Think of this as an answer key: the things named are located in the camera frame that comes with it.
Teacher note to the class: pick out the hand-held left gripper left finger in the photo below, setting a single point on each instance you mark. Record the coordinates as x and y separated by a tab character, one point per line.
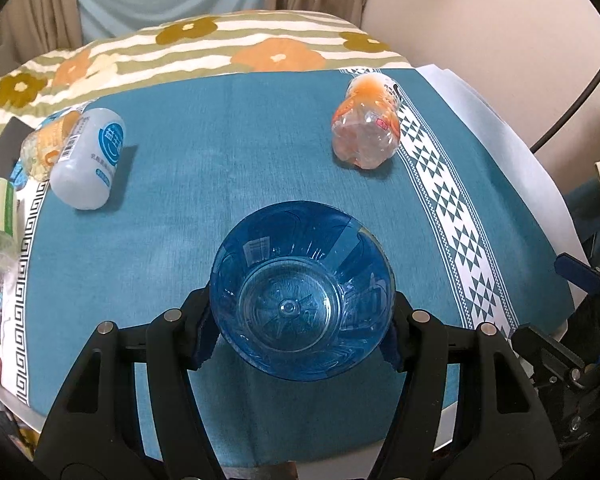
203	345

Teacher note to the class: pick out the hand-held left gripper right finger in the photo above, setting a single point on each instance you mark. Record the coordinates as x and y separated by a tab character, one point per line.
389	347

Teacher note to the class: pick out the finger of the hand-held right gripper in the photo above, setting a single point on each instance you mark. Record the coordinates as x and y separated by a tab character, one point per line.
550	355
575	267

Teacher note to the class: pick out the blue transparent plastic cup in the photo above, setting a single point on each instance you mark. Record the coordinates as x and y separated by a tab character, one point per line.
300	290

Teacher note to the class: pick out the teal patterned tablecloth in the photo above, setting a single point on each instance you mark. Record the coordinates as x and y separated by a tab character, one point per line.
205	160

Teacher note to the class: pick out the white plastic bottle blue label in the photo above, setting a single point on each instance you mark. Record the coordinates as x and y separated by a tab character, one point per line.
87	160

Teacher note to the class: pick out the crumpled clear bottle orange label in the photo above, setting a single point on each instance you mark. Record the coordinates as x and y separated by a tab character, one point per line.
365	120

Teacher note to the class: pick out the floral striped blanket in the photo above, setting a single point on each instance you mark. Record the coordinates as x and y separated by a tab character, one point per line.
280	55

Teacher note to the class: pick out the beige curtain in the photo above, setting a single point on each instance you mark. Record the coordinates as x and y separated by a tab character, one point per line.
40	5

